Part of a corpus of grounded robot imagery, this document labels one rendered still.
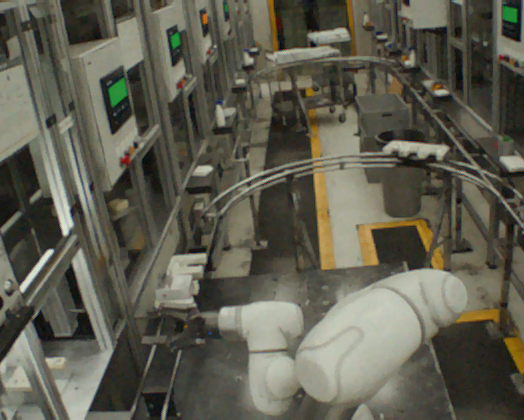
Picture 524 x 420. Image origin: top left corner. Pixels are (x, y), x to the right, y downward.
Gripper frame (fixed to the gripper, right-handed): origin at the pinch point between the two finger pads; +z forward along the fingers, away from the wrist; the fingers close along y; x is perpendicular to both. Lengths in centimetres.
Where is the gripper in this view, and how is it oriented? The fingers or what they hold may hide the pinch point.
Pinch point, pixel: (148, 327)
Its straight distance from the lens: 155.9
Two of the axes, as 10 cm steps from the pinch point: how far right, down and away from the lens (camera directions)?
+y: -1.3, -9.0, -4.1
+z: -9.9, 0.9, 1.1
